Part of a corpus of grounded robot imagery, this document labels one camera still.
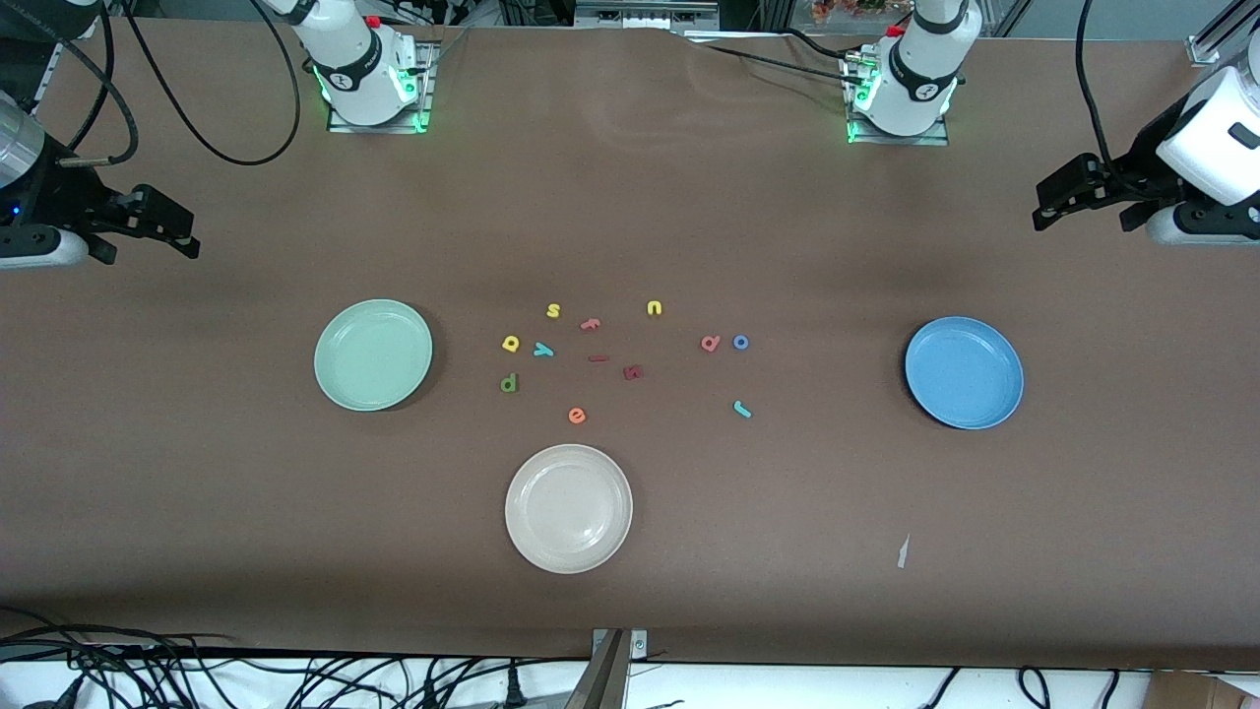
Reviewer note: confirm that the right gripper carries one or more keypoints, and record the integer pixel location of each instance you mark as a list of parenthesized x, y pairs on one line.
[(61, 197)]

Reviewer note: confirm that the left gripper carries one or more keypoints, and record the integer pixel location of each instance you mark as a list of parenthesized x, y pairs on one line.
[(1138, 167)]

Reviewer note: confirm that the blue plate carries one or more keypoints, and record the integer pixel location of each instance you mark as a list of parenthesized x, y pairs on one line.
[(965, 372)]

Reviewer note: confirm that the light green plate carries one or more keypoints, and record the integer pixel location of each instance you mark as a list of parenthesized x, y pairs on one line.
[(372, 354)]

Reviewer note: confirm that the orange flowers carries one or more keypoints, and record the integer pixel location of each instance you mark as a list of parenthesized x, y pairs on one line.
[(847, 8)]

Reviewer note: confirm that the small white paper scrap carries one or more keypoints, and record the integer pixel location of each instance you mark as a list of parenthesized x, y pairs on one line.
[(903, 551)]

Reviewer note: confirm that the brown cardboard box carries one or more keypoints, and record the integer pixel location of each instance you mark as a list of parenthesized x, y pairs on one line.
[(1201, 691)]

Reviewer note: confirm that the grey metal device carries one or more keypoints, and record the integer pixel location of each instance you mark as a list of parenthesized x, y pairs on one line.
[(645, 14)]

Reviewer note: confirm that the beige plate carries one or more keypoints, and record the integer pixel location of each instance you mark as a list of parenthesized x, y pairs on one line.
[(568, 508)]

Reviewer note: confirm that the silver aluminium frame rail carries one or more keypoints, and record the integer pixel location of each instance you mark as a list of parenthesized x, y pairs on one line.
[(1221, 34)]

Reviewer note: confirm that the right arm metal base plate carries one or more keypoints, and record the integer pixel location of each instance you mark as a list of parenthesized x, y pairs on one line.
[(379, 129)]

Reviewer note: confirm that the grey metal post bracket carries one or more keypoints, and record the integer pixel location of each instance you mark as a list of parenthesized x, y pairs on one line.
[(610, 670)]

